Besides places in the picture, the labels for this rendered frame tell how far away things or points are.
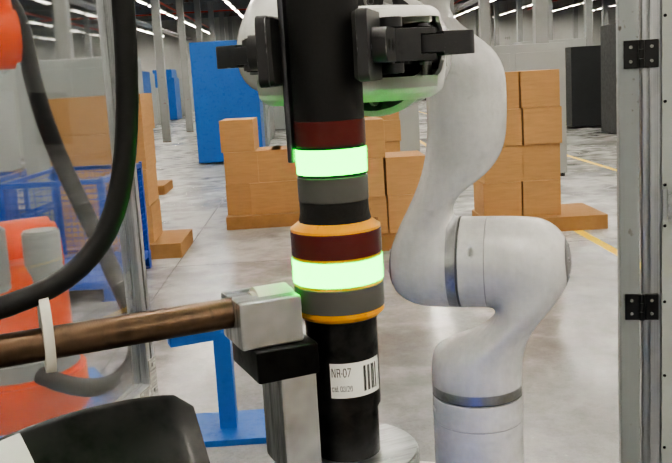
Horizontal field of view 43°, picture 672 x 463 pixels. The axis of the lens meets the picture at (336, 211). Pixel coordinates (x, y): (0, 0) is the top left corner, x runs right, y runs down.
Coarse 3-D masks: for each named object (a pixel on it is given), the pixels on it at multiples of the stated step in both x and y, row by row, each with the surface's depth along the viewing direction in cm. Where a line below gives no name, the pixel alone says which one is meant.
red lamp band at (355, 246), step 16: (304, 240) 39; (320, 240) 39; (336, 240) 39; (352, 240) 39; (368, 240) 39; (304, 256) 39; (320, 256) 39; (336, 256) 39; (352, 256) 39; (368, 256) 39
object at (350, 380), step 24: (312, 336) 40; (336, 336) 40; (360, 336) 40; (336, 360) 40; (360, 360) 40; (336, 384) 40; (360, 384) 40; (336, 408) 40; (360, 408) 40; (336, 432) 41; (360, 432) 41; (336, 456) 41; (360, 456) 41
